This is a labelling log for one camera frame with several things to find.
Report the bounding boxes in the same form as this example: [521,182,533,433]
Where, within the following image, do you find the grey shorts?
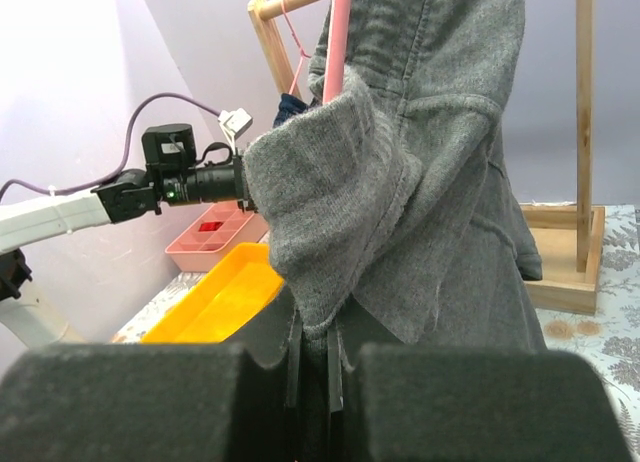
[245,0,546,461]

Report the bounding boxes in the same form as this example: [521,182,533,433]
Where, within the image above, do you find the pink hanger with navy shorts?
[280,0,312,99]

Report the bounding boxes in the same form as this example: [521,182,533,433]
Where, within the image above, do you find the red folded cloth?
[198,221,223,232]

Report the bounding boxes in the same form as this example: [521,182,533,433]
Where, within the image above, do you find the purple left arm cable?
[0,92,224,203]

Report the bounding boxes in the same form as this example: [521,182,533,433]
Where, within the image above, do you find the pink divided organizer box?
[165,201,268,273]

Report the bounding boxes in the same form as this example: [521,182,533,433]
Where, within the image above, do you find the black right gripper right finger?
[327,306,634,462]

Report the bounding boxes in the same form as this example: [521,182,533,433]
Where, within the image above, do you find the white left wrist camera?
[218,108,253,154]

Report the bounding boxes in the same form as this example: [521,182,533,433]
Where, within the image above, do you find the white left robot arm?
[1,110,254,348]

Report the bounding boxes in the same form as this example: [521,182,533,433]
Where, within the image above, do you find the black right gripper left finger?
[1,289,299,461]

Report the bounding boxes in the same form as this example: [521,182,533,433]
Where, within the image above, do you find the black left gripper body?
[141,123,250,205]

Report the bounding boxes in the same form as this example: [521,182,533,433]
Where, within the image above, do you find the yellow plastic tray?
[140,243,284,344]

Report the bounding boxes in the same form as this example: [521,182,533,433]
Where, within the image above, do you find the pink wire hanger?
[322,0,351,105]

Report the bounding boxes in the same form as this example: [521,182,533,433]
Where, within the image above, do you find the wooden clothes rack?
[247,0,605,315]

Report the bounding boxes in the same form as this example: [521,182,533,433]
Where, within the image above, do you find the navy blue shorts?
[272,93,321,128]

